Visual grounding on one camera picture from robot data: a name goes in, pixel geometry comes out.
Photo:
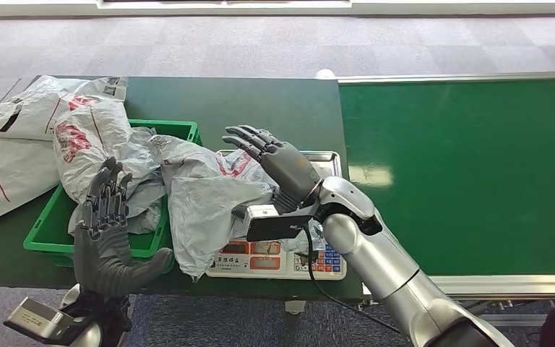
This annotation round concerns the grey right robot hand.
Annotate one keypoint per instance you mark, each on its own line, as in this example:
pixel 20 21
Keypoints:
pixel 287 172

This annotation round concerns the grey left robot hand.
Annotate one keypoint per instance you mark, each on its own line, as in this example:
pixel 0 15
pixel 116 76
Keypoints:
pixel 105 258

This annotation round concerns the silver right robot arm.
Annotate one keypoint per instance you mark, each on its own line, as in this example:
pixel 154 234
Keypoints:
pixel 373 254

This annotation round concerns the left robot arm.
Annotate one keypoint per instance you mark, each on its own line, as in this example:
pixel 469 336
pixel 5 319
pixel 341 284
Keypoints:
pixel 100 321

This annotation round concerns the green conveyor belt machine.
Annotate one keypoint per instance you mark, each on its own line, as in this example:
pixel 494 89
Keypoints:
pixel 474 167

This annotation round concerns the green plastic crate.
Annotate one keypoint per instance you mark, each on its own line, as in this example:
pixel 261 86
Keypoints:
pixel 47 230

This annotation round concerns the white electronic scale body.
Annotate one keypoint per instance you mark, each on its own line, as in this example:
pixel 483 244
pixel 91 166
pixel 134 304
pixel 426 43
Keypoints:
pixel 253 263

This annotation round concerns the white round knob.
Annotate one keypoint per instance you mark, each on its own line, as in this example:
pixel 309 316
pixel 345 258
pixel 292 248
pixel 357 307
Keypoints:
pixel 325 74

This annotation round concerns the crumpled grey mailer, red logo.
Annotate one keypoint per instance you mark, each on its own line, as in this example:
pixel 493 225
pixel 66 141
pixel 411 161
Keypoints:
pixel 86 143

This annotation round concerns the large white mailer, red line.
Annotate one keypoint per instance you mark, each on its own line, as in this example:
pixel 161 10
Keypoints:
pixel 9 167

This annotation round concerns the white table leg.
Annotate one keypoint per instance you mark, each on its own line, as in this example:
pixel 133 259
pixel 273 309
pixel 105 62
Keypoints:
pixel 295 307

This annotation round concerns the white mailer, black print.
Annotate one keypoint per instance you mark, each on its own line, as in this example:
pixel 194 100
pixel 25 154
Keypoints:
pixel 28 110

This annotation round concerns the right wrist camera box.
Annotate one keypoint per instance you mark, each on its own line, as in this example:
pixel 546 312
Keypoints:
pixel 277 227

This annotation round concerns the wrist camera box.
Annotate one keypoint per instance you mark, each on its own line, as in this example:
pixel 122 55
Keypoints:
pixel 33 318
pixel 277 227

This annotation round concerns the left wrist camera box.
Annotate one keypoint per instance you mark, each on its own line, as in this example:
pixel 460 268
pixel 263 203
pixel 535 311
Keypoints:
pixel 33 318

